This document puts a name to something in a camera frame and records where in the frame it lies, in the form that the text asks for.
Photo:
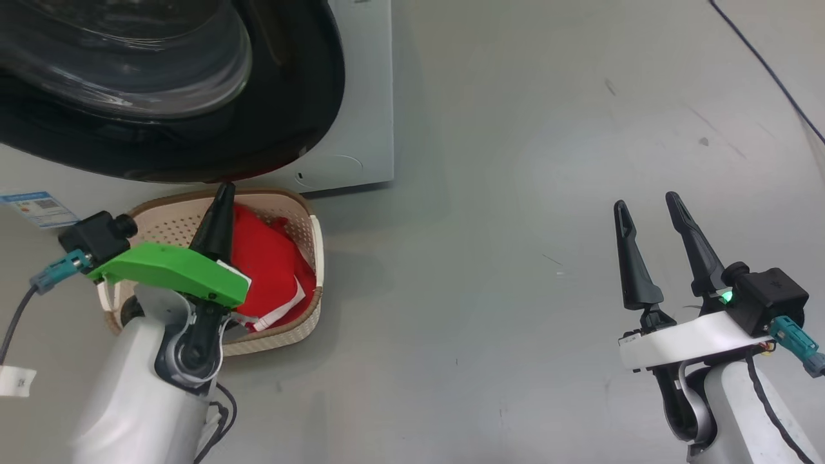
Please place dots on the cream perforated laundry basket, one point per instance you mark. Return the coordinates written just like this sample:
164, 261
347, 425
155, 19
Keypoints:
303, 225

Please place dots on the red garment with white stripes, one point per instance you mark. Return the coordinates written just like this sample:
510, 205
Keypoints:
271, 264

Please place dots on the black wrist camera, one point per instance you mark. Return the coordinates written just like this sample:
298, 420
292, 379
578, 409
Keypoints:
770, 296
97, 235

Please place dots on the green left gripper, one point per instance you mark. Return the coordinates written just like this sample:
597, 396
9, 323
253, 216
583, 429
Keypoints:
174, 270

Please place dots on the black-rimmed glass washer door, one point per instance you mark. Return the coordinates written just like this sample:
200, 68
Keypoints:
296, 96

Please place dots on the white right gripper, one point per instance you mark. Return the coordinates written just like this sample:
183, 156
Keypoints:
689, 338

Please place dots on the white front-load washing machine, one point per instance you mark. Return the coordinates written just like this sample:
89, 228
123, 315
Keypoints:
367, 96

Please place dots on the blue energy label sticker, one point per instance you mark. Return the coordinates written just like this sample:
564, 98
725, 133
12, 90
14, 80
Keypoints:
38, 207

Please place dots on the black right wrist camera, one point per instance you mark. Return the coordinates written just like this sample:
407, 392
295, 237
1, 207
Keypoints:
770, 296

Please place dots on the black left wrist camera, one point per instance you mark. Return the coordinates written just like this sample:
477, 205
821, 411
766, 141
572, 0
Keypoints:
97, 235

